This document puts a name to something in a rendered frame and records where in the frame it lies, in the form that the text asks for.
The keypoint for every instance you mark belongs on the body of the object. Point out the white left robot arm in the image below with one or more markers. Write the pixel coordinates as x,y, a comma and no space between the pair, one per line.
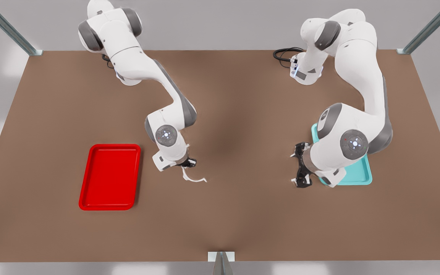
357,61

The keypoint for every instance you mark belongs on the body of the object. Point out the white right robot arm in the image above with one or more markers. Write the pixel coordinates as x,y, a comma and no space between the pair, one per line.
136,65

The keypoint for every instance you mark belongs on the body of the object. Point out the teal rectangular tray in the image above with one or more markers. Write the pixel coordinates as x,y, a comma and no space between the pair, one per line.
358,173

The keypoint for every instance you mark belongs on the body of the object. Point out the red rectangular tray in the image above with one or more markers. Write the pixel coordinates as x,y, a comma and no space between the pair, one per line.
110,176

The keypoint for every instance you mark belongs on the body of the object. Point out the silver frame post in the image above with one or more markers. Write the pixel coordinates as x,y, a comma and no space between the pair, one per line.
430,27
6,27
220,263

